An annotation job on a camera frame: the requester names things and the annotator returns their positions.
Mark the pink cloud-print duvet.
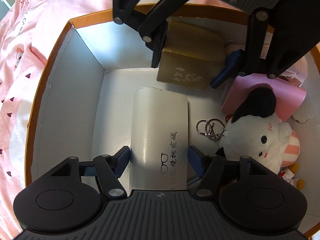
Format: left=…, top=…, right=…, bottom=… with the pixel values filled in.
left=1, top=0, right=112, bottom=239

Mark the white cat plush keychain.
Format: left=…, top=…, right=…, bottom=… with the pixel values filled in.
left=219, top=100, right=305, bottom=190

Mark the white glasses case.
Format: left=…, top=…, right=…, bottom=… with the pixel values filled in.
left=130, top=87, right=188, bottom=190

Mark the pink card sheet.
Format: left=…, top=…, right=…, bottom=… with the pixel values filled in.
left=221, top=74, right=306, bottom=121

